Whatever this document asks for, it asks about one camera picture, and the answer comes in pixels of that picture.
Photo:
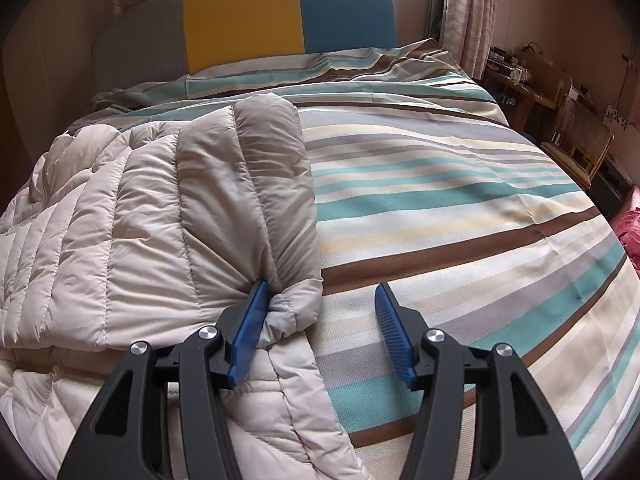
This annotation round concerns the grey yellow blue headboard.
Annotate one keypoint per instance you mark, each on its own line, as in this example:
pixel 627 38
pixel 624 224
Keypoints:
pixel 240 15

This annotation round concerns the beige down jacket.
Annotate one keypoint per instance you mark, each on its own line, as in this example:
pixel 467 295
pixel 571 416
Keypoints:
pixel 150 210

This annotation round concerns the wooden desk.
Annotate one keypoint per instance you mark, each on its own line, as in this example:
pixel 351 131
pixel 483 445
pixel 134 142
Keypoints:
pixel 530 92

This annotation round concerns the wooden chair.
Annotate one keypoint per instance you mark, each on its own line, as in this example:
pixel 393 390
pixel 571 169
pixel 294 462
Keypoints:
pixel 580 135

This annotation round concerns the pink cloth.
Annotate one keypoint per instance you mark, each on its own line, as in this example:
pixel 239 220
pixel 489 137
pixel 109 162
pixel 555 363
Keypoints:
pixel 631 225

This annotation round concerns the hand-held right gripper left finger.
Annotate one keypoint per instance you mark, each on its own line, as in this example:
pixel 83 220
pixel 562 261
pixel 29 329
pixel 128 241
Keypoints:
pixel 248 327

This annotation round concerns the wooden wardrobe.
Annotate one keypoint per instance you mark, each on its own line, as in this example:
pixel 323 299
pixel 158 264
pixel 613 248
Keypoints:
pixel 12 125

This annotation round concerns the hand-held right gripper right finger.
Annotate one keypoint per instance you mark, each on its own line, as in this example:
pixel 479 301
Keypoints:
pixel 395 332

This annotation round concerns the striped duvet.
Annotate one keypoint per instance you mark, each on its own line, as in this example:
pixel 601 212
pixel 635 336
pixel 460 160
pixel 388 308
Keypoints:
pixel 425 185

